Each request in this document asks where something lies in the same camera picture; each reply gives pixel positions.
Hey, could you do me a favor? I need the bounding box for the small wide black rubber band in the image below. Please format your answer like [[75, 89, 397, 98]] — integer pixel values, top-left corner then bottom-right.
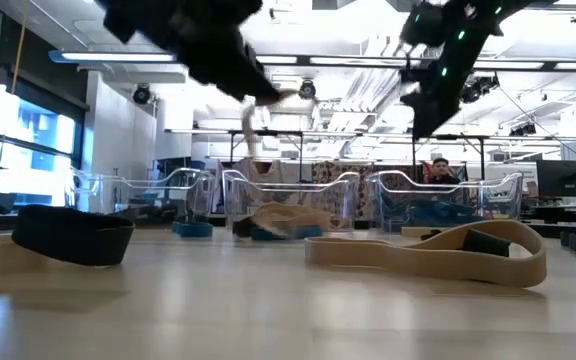
[[460, 228, 513, 258], [11, 203, 136, 268]]

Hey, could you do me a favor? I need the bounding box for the clear plastic basket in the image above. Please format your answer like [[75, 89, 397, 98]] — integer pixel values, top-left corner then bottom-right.
[[367, 169, 525, 230], [70, 167, 215, 226], [221, 168, 361, 234]]

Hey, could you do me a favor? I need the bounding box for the person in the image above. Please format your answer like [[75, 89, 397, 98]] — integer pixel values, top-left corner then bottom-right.
[[426, 156, 463, 186]]

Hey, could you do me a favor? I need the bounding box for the black ceiling spotlight cluster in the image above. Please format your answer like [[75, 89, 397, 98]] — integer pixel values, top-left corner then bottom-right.
[[460, 74, 501, 105]]

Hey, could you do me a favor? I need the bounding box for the large bright window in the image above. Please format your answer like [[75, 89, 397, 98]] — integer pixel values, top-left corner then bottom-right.
[[0, 83, 85, 207]]

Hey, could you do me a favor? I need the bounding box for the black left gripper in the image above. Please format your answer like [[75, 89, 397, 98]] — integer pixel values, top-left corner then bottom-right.
[[181, 27, 297, 108]]

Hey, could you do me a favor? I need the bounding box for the patterned brown quilt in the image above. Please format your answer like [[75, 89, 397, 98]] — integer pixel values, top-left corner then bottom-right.
[[311, 160, 375, 217]]

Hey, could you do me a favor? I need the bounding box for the black metal rack frame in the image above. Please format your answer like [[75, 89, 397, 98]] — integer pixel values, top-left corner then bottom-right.
[[411, 133, 487, 182], [229, 129, 305, 182]]

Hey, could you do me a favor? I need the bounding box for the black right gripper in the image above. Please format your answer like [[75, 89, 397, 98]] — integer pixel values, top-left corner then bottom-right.
[[400, 27, 493, 141]]

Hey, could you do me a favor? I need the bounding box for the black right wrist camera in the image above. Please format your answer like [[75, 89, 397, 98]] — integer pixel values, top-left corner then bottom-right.
[[400, 1, 447, 49]]

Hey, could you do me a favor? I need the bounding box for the black computer monitor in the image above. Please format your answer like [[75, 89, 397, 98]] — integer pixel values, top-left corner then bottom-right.
[[536, 159, 576, 199]]

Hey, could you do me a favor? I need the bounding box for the long ceiling light fixture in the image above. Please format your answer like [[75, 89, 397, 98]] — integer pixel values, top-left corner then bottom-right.
[[48, 49, 576, 71]]

